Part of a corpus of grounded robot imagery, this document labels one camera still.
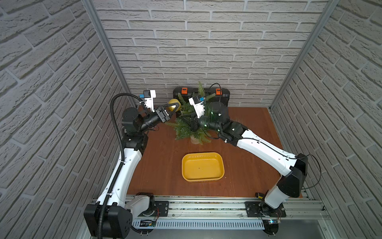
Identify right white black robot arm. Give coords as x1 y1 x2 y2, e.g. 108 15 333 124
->
190 98 308 210

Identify left black corrugated cable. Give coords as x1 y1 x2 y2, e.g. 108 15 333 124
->
96 93 144 239

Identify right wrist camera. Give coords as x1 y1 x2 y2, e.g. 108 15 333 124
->
189 96 205 119

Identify small green christmas tree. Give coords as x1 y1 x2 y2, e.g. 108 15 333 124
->
165 82 217 145

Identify aluminium mounting rail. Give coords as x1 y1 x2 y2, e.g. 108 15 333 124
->
132 196 330 231

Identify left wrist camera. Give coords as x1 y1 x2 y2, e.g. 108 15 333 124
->
139 90 156 112

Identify yellow plastic tray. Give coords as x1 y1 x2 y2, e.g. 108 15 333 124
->
182 152 225 182

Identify black tool case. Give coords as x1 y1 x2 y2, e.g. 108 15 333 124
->
173 87 230 106

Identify matte gold ball ornament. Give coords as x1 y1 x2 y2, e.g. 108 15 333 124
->
168 99 182 112

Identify right thin black cable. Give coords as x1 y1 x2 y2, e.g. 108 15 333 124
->
208 83 322 190

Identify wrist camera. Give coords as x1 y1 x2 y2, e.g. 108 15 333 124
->
189 96 205 119
139 90 156 112

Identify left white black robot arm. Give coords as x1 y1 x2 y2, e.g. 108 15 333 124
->
84 102 181 239

